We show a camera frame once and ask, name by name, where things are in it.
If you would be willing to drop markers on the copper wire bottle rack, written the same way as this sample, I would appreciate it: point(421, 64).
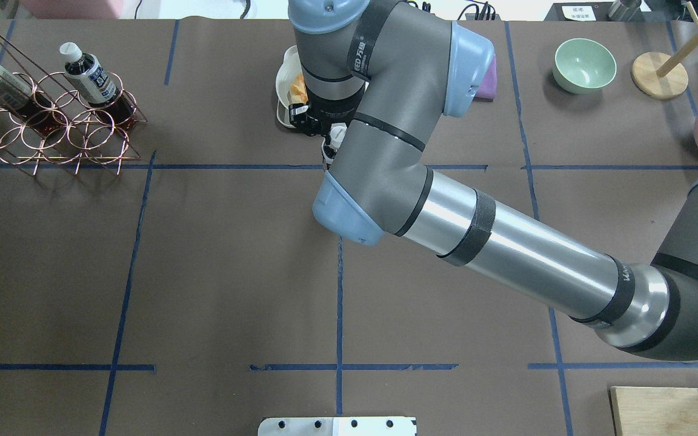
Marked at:
point(78, 140)

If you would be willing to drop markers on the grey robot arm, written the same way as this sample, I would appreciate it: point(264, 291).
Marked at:
point(390, 71)

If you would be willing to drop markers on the cream rectangular tray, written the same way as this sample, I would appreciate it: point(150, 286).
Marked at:
point(282, 115)

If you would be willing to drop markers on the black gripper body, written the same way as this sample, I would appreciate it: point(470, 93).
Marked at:
point(327, 114)

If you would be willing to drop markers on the dark tea bottle lower right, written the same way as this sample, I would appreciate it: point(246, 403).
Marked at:
point(16, 96)

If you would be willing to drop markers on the wooden cutting board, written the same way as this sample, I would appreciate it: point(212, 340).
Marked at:
point(654, 410)

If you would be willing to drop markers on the wooden mug tree stand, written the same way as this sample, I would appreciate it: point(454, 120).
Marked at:
point(662, 75)

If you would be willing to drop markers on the glazed ring donut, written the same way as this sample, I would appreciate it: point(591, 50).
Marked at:
point(298, 91)

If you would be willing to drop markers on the mint green bowl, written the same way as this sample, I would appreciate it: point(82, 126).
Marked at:
point(583, 66)

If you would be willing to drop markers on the pink storage box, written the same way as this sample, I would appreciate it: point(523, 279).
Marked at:
point(74, 9)

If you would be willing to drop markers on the dark tea bottle top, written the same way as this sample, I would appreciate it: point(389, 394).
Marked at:
point(331, 143)

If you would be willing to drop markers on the cream round plate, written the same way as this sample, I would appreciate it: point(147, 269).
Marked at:
point(285, 79)

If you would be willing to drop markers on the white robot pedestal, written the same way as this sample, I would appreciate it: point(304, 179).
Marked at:
point(364, 425)

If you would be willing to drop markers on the purple folded cloth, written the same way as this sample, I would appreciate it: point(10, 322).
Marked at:
point(487, 90)

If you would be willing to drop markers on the dark tea bottle lower left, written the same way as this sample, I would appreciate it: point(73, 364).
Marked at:
point(108, 102)

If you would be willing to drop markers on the dark tea bottle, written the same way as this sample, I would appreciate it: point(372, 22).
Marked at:
point(331, 143)
point(108, 102)
point(16, 96)

